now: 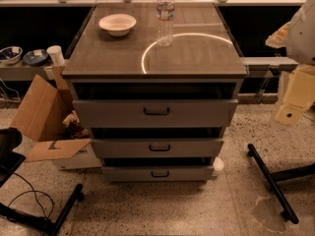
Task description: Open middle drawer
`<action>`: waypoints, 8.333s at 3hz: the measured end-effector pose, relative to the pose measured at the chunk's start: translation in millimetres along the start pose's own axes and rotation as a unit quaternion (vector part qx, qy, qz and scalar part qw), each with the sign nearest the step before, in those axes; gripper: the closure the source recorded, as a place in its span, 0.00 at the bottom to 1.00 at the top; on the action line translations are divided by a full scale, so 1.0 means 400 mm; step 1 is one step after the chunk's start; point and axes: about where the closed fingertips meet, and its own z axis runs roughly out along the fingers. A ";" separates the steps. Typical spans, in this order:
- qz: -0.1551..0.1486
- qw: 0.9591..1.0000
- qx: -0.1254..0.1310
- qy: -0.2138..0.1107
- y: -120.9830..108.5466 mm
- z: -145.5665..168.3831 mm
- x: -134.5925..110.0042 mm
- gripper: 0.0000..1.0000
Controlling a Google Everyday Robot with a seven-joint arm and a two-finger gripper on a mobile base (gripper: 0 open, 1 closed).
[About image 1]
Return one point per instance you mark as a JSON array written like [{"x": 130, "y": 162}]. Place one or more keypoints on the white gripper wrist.
[{"x": 301, "y": 36}]

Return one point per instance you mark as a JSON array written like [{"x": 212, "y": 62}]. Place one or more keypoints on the grey drawer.
[
  {"x": 157, "y": 174},
  {"x": 153, "y": 148},
  {"x": 175, "y": 113}
]

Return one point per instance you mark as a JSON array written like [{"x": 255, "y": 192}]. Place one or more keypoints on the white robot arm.
[{"x": 298, "y": 38}]

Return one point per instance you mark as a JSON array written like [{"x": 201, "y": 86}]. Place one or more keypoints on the grey drawer cabinet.
[{"x": 200, "y": 63}]

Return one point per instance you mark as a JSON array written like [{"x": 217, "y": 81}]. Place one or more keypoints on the grey bottom drawer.
[{"x": 157, "y": 174}]

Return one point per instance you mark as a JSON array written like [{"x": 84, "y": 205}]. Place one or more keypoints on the grey top drawer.
[{"x": 175, "y": 113}]

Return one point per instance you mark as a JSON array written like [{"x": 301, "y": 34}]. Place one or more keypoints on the white round object floor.
[{"x": 218, "y": 164}]

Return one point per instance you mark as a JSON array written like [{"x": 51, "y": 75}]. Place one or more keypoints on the clear plastic water bottle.
[{"x": 165, "y": 13}]

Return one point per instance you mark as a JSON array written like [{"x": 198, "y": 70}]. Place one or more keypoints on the brown stuffed toy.
[{"x": 73, "y": 126}]

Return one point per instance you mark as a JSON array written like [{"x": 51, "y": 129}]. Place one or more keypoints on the white paper cup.
[{"x": 56, "y": 55}]

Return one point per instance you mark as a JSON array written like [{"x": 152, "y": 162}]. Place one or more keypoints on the brown cardboard box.
[{"x": 39, "y": 117}]

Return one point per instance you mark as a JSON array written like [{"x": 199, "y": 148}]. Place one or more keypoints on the dark blue bowl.
[{"x": 36, "y": 57}]

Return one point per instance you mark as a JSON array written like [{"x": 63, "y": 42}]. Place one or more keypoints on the grey low shelf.
[{"x": 23, "y": 72}]

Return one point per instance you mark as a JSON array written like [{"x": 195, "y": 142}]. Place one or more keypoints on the black stand left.
[{"x": 10, "y": 161}]

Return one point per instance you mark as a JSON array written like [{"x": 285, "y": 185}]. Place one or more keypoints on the blue white bowl left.
[{"x": 11, "y": 55}]

